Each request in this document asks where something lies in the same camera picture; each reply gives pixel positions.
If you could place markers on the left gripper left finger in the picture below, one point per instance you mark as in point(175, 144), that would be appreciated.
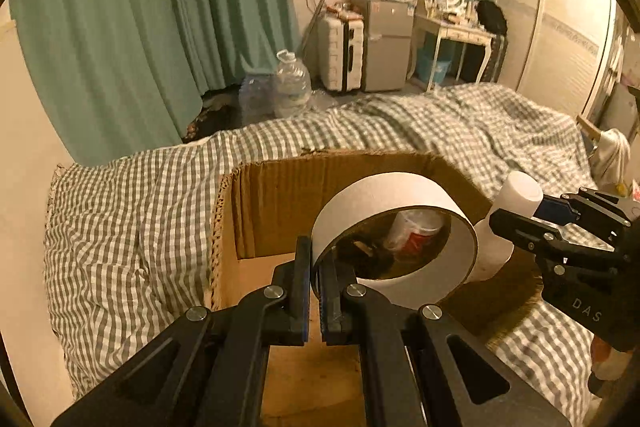
point(207, 368)

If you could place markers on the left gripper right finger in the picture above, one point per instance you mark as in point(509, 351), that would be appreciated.
point(421, 367)

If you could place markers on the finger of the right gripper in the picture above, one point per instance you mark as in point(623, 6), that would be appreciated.
point(599, 213)
point(530, 234)

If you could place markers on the white cylindrical bottle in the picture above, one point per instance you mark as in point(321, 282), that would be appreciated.
point(519, 197)

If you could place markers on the white tape roll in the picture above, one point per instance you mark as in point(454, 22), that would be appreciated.
point(367, 209)

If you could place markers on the red white can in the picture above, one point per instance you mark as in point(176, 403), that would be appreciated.
point(412, 231)

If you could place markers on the small black object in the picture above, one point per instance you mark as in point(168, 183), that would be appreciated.
point(356, 252)

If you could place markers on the white cloth on chair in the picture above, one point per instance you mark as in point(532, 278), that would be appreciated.
point(609, 161)

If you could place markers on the green checkered bed quilt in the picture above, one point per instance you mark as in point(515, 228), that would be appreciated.
point(132, 244)

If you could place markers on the brown cardboard box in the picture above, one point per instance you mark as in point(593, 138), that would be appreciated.
point(263, 207)

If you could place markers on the white wardrobe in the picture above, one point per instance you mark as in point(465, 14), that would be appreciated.
point(557, 50)

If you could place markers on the blue bin under table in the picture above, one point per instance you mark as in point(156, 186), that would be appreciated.
point(427, 68)

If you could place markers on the black bag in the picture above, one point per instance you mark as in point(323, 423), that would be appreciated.
point(491, 17)

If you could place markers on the dark pile on floor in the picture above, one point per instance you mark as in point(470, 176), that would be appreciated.
point(220, 111)

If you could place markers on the silver mini fridge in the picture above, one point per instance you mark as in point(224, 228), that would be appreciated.
point(387, 43)

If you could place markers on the white suitcase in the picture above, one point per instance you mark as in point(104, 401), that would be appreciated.
point(340, 52)

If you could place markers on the large clear water jug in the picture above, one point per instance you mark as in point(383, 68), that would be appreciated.
point(291, 85)

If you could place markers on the green curtain left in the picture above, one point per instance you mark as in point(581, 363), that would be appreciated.
point(116, 77)

